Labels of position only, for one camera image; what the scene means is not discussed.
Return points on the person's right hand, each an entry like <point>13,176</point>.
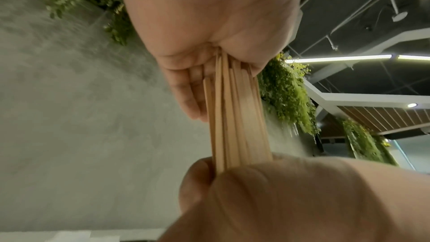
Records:
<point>302,203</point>

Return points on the person's left hand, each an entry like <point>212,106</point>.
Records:
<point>208,9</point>

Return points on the pile of wooden stir sticks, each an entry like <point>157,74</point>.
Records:
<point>231,116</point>

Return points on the wooden slat ceiling panel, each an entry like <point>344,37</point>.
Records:
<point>386,117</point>

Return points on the bright ceiling light strip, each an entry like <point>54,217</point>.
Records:
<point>336,58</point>

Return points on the green leafy plant wall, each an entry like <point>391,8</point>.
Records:
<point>289,94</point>

